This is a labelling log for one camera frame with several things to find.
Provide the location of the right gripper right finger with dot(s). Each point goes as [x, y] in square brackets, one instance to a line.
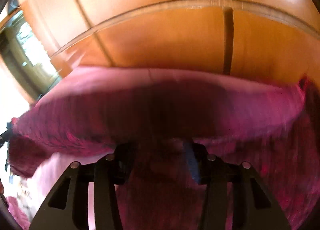
[239, 185]

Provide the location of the pink bedspread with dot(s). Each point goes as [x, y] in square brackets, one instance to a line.
[92, 110]

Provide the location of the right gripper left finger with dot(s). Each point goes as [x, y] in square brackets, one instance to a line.
[66, 205]

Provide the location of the dark red floral garment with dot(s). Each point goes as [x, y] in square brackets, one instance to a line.
[288, 164]

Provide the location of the wooden headboard panelling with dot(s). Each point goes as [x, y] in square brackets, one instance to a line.
[262, 40]

